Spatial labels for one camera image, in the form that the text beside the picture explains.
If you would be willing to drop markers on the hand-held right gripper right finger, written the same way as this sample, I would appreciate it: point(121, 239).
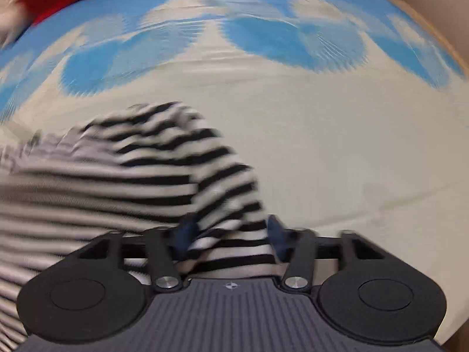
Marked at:
point(276, 236)

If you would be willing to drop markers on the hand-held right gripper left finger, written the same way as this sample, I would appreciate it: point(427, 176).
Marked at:
point(185, 236)

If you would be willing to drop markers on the black white striped shirt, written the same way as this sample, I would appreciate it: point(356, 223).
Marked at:
point(121, 190)

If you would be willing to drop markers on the blue cloud printed blanket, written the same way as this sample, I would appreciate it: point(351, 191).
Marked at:
point(329, 128)

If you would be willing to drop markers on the beige cloth pile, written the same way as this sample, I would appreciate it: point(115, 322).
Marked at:
point(11, 14)

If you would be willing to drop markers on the tan bed frame edge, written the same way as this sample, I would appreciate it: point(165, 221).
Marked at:
point(432, 18)

